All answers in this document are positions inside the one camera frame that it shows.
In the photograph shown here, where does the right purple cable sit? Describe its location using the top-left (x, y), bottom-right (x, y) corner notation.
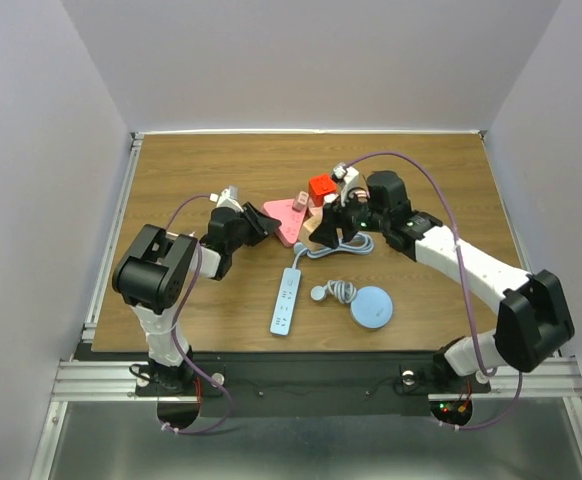
top-left (345, 151), bottom-right (525, 432)

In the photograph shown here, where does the blue round socket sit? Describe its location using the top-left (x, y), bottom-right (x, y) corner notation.
top-left (310, 280), bottom-right (394, 330)

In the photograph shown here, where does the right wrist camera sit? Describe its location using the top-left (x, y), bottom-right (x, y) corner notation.
top-left (330, 163), bottom-right (363, 206)

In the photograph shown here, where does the pink triangular socket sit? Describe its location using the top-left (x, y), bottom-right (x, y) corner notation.
top-left (263, 199), bottom-right (307, 247)

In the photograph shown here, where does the blue power strip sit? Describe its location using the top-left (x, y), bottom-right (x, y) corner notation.
top-left (269, 232), bottom-right (375, 336)

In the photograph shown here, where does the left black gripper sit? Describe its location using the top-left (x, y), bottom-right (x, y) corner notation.
top-left (227, 202), bottom-right (281, 254)

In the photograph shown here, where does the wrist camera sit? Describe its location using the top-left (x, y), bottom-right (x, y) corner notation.
top-left (209, 185), bottom-right (243, 212)
top-left (330, 163), bottom-right (363, 206)

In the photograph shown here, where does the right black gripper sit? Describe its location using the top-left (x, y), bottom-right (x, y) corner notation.
top-left (307, 185), bottom-right (389, 249)

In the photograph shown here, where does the red cube socket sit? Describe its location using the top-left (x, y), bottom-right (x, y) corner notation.
top-left (308, 173), bottom-right (337, 207)

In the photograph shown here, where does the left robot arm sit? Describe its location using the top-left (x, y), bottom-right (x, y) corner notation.
top-left (112, 202), bottom-right (281, 394)

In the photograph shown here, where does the small pink charger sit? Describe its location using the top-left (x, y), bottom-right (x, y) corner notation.
top-left (292, 191), bottom-right (309, 212)

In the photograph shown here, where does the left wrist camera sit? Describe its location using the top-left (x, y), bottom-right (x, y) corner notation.
top-left (209, 185), bottom-right (243, 212)

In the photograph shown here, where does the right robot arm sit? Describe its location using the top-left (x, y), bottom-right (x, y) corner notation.
top-left (310, 165), bottom-right (575, 390)

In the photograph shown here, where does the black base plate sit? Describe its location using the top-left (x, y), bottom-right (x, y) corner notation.
top-left (136, 351), bottom-right (490, 418)

